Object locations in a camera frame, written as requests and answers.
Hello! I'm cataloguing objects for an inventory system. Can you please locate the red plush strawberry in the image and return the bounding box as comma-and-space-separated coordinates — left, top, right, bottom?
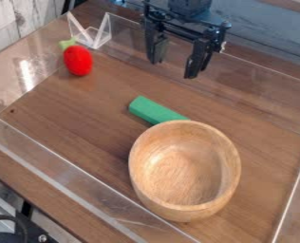
59, 38, 92, 76

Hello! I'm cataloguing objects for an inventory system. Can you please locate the clear acrylic back barrier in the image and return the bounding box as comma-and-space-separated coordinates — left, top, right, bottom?
100, 12, 300, 137

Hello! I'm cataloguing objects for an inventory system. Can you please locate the clear acrylic front barrier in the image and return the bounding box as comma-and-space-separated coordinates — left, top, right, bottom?
0, 120, 199, 243

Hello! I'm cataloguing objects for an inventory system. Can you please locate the black clamp with cable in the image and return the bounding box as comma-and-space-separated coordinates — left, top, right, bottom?
0, 205, 59, 243

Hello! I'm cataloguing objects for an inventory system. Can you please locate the clear acrylic barrier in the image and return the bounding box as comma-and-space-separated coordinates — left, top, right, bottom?
0, 120, 199, 243
100, 12, 300, 137

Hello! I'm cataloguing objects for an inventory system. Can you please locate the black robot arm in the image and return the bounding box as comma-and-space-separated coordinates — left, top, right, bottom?
142, 0, 231, 79

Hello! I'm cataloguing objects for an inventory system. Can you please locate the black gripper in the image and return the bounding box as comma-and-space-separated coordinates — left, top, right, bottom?
142, 0, 231, 79

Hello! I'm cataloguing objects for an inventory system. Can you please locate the green rectangular block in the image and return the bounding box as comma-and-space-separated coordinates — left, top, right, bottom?
129, 96, 187, 124

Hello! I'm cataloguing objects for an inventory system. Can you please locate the wooden bowl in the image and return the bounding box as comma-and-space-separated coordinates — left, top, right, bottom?
129, 121, 241, 222

